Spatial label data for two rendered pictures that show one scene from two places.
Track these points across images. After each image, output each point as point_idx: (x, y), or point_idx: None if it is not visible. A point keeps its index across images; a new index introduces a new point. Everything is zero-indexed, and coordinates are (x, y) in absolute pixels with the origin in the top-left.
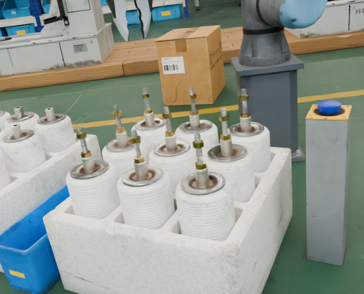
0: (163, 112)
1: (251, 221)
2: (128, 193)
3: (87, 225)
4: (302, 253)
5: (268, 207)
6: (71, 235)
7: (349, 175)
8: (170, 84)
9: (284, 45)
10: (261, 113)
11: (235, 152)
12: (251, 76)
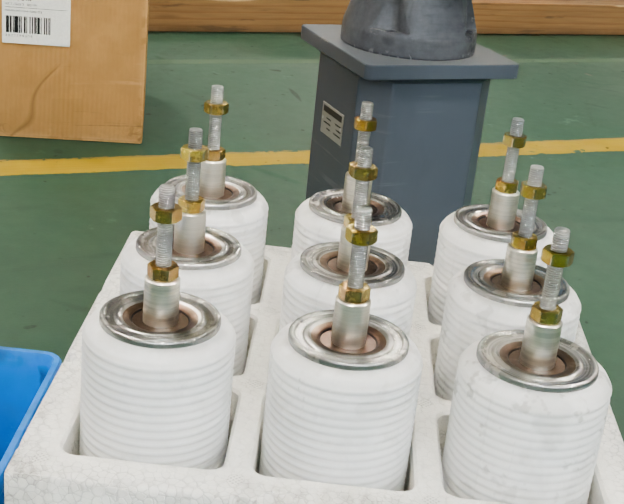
0: None
1: None
2: (343, 390)
3: (188, 489)
4: None
5: None
6: None
7: (600, 351)
8: (17, 75)
9: (469, 12)
10: (401, 183)
11: (535, 282)
12: (394, 83)
